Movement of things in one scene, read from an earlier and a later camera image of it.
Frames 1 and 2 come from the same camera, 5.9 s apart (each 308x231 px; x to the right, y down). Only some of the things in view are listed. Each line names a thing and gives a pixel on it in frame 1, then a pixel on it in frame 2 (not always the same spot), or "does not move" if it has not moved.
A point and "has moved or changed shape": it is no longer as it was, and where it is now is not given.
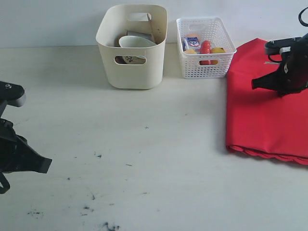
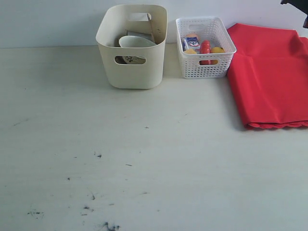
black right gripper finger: (271, 81) -> (302, 5)
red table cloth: (258, 120) has moved or changed shape
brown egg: (192, 35) does not move
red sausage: (205, 48) does not move
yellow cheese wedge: (190, 51) does not move
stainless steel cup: (147, 36) does not move
